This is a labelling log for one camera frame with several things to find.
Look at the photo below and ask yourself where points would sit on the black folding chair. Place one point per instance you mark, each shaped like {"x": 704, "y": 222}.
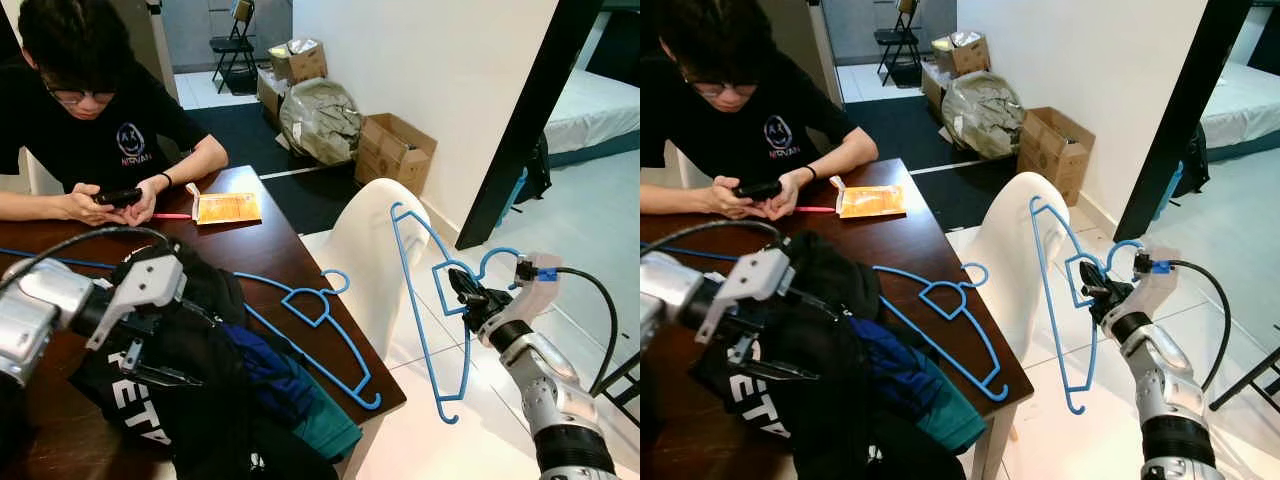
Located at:
{"x": 232, "y": 45}
{"x": 897, "y": 40}

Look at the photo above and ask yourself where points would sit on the red pen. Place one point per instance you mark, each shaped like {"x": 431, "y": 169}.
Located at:
{"x": 170, "y": 215}
{"x": 815, "y": 209}

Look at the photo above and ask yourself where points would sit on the blue black bag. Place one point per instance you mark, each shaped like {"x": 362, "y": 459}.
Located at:
{"x": 535, "y": 175}
{"x": 1195, "y": 165}

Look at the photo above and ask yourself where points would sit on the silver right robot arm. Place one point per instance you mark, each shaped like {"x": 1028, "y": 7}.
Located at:
{"x": 1165, "y": 400}
{"x": 545, "y": 390}

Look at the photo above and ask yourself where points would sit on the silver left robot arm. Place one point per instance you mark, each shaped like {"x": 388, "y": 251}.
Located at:
{"x": 40, "y": 310}
{"x": 670, "y": 295}

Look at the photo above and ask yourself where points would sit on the open cardboard box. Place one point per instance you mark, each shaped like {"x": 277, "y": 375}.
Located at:
{"x": 1055, "y": 160}
{"x": 395, "y": 160}

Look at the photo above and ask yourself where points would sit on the white mattress bed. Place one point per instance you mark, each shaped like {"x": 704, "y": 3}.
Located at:
{"x": 595, "y": 110}
{"x": 1245, "y": 105}

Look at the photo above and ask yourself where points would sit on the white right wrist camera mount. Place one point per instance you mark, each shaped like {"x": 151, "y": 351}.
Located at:
{"x": 1155, "y": 290}
{"x": 530, "y": 300}

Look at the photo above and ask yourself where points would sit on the black door frame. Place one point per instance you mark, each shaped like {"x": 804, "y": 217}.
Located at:
{"x": 1183, "y": 120}
{"x": 533, "y": 120}

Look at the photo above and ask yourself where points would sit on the cardboard box silver contents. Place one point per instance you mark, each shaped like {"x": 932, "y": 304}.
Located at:
{"x": 968, "y": 58}
{"x": 305, "y": 65}

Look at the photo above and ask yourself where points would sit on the person in black t-shirt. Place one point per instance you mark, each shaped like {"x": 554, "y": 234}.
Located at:
{"x": 100, "y": 140}
{"x": 750, "y": 130}

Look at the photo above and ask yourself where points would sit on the blue garment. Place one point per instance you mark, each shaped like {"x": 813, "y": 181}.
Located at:
{"x": 270, "y": 375}
{"x": 905, "y": 370}

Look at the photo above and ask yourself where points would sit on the black phone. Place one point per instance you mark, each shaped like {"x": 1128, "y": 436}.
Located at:
{"x": 757, "y": 189}
{"x": 118, "y": 197}

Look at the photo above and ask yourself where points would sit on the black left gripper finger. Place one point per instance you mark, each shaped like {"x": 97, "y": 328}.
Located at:
{"x": 775, "y": 365}
{"x": 160, "y": 372}

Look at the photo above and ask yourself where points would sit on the black metal stand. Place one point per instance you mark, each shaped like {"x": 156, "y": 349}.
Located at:
{"x": 1245, "y": 380}
{"x": 620, "y": 378}

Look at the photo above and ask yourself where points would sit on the white plastic chair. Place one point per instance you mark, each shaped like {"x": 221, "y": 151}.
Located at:
{"x": 682, "y": 170}
{"x": 370, "y": 250}
{"x": 1000, "y": 260}
{"x": 40, "y": 175}

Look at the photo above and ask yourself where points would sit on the teal garment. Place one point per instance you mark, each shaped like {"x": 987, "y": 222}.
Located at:
{"x": 955, "y": 420}
{"x": 330, "y": 430}

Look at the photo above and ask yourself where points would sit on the orange packet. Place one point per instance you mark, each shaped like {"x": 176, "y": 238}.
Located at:
{"x": 870, "y": 202}
{"x": 228, "y": 208}

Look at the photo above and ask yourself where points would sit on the grey green plastic bundle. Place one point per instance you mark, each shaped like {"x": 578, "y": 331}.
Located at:
{"x": 320, "y": 125}
{"x": 985, "y": 115}

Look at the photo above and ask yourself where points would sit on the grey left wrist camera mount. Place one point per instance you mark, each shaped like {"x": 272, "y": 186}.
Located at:
{"x": 145, "y": 282}
{"x": 760, "y": 272}

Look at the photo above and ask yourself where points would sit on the black garment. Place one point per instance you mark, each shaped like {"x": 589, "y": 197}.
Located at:
{"x": 830, "y": 420}
{"x": 200, "y": 400}

